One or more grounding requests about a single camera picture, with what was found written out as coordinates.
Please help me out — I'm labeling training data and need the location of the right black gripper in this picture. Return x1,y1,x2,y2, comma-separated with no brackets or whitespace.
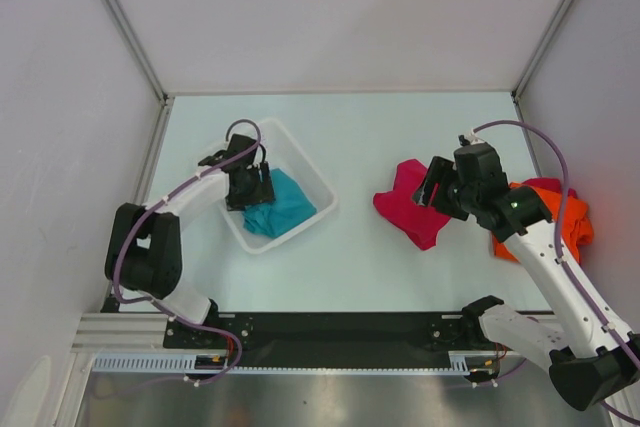
411,155,480,221

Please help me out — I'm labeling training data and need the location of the magenta t shirt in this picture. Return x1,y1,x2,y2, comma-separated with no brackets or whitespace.
372,159,451,251

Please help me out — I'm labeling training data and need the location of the white plastic laundry basket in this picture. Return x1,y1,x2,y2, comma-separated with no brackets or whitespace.
217,117,338,255

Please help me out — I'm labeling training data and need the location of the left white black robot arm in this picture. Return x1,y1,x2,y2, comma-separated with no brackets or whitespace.
105,134,275,347

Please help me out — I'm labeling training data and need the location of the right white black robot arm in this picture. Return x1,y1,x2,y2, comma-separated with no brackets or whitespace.
412,142,639,411

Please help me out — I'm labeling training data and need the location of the teal t shirt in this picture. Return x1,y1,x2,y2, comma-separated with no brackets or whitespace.
243,169,317,239

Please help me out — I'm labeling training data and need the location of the dark pink t shirt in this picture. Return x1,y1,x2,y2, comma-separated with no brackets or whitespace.
523,177,563,203

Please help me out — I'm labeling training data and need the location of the orange t shirt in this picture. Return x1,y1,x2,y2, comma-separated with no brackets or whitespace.
510,182,594,264

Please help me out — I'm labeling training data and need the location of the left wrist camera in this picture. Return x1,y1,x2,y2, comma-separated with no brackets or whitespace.
227,134,267,165

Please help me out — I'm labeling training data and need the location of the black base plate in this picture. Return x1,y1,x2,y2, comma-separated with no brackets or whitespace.
162,310,516,369

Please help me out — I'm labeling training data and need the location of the slotted white cable duct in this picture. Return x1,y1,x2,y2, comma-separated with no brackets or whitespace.
92,353,470,377

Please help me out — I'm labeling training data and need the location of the aluminium rail frame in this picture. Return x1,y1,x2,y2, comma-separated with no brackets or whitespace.
71,312,617,356

